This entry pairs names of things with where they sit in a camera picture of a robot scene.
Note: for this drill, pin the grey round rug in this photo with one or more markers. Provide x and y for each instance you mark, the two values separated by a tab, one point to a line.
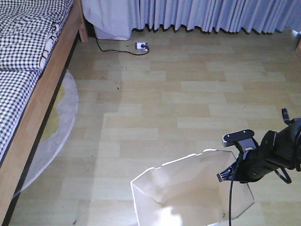
57	130

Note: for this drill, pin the wooden bed frame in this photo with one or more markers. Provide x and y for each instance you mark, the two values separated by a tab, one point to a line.
39	107

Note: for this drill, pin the white plastic trash bin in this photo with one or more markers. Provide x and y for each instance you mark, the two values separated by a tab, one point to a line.
187	192

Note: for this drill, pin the white pleated curtain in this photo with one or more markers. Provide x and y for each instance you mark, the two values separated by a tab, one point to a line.
115	19

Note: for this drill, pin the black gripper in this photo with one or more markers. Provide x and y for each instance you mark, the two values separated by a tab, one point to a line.
276	153

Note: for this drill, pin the black white checkered bedding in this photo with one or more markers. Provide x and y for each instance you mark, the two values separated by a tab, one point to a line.
29	30

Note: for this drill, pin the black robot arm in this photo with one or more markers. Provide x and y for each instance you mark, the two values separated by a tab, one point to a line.
277	152

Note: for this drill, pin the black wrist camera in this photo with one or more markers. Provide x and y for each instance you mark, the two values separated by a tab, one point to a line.
243	140

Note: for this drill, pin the white floor power outlet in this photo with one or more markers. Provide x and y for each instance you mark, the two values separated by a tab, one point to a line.
141	46

